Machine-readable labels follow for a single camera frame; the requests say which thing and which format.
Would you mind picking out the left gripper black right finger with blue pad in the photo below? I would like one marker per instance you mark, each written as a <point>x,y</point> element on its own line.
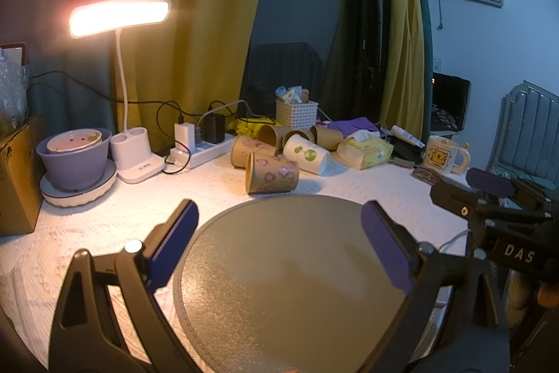
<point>473,335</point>

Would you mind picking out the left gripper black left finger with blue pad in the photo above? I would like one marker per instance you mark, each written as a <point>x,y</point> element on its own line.
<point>85,335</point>

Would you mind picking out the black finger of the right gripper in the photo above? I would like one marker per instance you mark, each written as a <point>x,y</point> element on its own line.
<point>492,197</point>

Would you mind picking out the white green-print paper cup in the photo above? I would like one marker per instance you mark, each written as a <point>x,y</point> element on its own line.
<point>309,156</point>

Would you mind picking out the brown paper cup right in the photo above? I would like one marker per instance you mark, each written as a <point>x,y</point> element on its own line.
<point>326,138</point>

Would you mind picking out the brown paper cup middle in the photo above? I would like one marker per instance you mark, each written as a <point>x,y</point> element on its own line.
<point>306,134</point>

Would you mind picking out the brown floral paper cup front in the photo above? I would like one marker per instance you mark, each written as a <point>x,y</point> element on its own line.
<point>270,174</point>

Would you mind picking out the brown floral paper cup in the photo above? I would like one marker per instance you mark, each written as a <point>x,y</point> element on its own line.
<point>270,174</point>
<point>243,146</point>

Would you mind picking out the brown paper cup left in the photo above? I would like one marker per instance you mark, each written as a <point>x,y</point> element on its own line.
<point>272,135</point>

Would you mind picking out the brown floral paper cup rear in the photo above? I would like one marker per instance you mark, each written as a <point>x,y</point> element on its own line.
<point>243,146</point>

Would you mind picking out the cream bear mug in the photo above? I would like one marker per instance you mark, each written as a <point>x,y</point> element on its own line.
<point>446,156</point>

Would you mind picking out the grey padded headboard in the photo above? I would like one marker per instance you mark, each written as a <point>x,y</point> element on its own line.
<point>526,140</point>

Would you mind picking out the white tube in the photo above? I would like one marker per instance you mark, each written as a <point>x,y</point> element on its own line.
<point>406,136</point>

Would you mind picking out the black monitor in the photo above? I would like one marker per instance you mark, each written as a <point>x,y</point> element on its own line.
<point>450,99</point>

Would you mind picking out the yellow curtain right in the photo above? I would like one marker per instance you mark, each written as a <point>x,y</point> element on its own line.
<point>403,98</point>

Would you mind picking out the yellow curtain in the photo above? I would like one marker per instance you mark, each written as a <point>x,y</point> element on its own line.
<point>195,57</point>
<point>403,98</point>

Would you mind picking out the yellow tissue pack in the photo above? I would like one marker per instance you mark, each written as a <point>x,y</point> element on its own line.
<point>366,154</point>

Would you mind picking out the round grey turntable mat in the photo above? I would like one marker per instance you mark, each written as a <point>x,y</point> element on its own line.
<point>289,283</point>

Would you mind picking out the purple cloth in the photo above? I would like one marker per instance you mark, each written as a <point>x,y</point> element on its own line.
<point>348,127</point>

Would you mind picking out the purple bowl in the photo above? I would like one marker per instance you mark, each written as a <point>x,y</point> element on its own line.
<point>76,170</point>

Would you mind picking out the cardboard box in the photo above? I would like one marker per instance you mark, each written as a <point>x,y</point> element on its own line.
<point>21,172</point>

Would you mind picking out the small pink dotted dish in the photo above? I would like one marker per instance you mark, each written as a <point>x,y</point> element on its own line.
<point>76,140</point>

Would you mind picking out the white woven basket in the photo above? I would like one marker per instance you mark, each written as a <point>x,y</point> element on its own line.
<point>297,115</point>

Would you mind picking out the white power strip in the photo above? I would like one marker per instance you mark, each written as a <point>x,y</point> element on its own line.
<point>204,153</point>

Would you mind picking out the white plug charger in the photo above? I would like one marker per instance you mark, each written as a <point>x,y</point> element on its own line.
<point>185,136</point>

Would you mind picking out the yellow patterned bag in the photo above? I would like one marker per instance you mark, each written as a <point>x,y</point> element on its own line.
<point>250,126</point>

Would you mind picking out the black power adapter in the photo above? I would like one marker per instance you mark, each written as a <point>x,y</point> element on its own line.
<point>213,128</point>

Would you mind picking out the yellow curtain left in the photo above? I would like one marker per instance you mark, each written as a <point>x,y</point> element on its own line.
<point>195,57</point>

